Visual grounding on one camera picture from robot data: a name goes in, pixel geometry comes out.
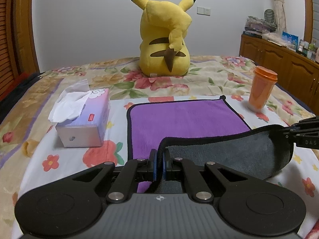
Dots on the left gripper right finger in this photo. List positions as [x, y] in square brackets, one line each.
[236, 204]

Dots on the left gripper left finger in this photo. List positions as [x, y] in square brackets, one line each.
[68, 206]

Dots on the purple and grey towel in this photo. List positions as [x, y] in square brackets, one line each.
[206, 130]

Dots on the wooden sideboard cabinet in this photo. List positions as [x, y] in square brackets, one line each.
[296, 74]

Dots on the orange plastic cup with lid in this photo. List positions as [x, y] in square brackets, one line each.
[262, 85]

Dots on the white fruit print sheet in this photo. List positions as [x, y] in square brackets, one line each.
[52, 161]

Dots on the pink tissue box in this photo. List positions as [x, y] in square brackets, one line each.
[81, 115]

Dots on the floral bed quilt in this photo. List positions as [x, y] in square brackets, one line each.
[25, 111]

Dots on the clutter pile on cabinet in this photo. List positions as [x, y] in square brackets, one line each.
[266, 28]

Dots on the wooden louvered wardrobe door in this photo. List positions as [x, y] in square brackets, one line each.
[9, 69]

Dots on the beige lace curtain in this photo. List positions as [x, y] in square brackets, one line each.
[280, 16]

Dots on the wooden panel door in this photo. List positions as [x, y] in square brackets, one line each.
[23, 36]

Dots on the yellow Pikachu plush toy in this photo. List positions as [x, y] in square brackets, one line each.
[163, 28]

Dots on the white wall switch plate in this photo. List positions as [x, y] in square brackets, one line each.
[203, 11]

